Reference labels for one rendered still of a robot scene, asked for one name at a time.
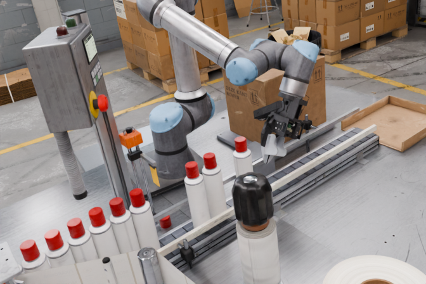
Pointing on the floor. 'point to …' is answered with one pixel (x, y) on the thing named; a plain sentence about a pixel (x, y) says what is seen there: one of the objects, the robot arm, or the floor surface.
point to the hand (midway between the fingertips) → (265, 158)
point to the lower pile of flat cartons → (16, 86)
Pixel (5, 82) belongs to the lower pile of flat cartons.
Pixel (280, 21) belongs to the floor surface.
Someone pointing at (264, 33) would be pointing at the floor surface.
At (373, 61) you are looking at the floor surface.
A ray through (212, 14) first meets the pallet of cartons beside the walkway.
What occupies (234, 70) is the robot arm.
